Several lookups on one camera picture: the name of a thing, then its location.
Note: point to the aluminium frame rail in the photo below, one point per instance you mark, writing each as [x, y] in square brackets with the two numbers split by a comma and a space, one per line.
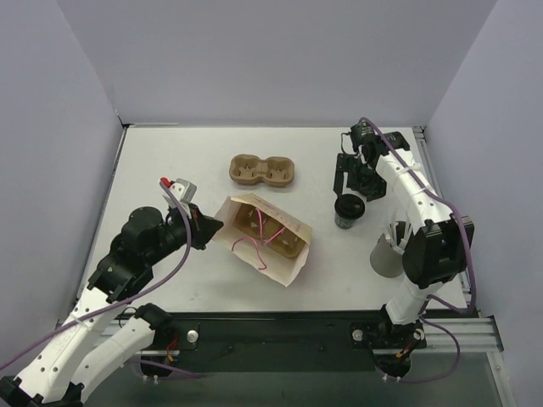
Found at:
[474, 335]

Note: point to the dark cup with EAT print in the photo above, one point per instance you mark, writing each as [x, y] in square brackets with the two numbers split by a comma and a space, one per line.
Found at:
[348, 208]

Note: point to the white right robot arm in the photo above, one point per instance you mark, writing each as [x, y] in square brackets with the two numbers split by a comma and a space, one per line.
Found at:
[432, 239]

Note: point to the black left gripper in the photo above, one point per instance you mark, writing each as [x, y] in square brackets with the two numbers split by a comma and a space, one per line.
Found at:
[196, 229]

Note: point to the brown cardboard cup carrier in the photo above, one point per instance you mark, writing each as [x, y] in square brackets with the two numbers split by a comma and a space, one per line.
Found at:
[268, 231]

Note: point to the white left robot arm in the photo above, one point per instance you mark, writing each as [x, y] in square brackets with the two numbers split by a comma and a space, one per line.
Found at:
[73, 364]

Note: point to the pink and cream paper bag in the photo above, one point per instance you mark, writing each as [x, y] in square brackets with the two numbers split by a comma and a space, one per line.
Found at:
[262, 259]

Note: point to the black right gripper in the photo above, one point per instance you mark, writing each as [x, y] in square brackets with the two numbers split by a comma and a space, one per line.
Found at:
[359, 179]

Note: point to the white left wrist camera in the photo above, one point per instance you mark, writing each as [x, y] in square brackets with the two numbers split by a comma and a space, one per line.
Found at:
[178, 192]

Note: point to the grey cup with cable ties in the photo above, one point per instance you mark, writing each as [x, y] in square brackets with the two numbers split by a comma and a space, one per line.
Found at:
[386, 256]

